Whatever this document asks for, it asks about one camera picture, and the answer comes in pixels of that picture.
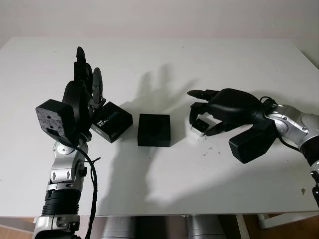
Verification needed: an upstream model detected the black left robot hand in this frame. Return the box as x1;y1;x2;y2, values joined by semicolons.
62;46;107;141

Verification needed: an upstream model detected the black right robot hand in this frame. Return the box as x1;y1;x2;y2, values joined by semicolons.
187;88;268;136

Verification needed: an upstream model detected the small silver camera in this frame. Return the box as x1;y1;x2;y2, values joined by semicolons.
190;118;210;137

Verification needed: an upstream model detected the black RealSense box lid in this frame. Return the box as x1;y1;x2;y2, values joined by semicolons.
90;101;133;143

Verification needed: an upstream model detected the black box with foam insert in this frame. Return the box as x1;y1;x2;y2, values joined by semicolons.
137;114;171;147

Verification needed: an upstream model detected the grey robot leg cylinder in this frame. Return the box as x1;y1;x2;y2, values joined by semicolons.
187;215;220;239
103;216;137;239

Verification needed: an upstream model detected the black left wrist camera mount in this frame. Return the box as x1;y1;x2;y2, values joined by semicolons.
35;99;77;145

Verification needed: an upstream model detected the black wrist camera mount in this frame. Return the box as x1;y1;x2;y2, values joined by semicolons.
35;99;77;145
228;119;279;164

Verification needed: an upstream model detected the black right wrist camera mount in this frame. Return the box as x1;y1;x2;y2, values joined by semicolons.
228;119;279;164

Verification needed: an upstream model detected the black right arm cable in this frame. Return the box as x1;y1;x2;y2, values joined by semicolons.
259;96;305;153

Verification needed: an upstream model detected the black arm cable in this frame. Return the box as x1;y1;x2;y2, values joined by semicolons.
259;96;305;153
74;143;102;239

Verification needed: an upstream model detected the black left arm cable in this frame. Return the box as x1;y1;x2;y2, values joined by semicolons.
74;143;102;239

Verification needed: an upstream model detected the white table frame bar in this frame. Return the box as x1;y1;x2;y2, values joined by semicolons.
236;213;319;239

